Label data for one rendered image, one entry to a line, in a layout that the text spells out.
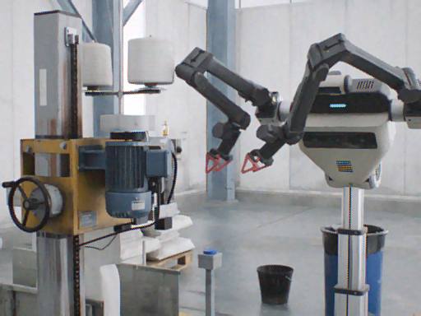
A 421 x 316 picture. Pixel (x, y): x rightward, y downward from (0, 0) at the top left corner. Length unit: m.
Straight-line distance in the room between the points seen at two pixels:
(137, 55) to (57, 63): 0.27
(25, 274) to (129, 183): 1.50
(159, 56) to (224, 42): 8.98
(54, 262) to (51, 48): 0.71
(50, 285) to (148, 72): 0.79
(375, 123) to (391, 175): 7.85
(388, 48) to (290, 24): 1.80
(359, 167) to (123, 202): 1.01
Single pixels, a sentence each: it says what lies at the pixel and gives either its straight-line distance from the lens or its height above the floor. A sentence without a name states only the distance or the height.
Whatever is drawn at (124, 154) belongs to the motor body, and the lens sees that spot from 1.90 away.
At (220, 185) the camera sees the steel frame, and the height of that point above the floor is 0.31.
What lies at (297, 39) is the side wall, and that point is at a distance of 10.68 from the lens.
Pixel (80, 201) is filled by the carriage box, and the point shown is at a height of 1.13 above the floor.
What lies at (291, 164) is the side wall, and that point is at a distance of 10.61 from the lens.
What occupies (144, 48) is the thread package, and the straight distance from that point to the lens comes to 2.02.
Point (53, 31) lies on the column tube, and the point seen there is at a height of 1.69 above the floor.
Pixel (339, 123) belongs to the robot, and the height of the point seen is 1.39.
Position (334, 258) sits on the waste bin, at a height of 0.46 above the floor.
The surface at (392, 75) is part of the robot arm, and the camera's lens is 2.08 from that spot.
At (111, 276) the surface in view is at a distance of 2.51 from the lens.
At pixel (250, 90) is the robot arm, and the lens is 2.29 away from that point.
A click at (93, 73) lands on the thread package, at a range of 2.18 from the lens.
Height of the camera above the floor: 1.37
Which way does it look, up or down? 3 degrees down
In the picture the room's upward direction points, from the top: straight up
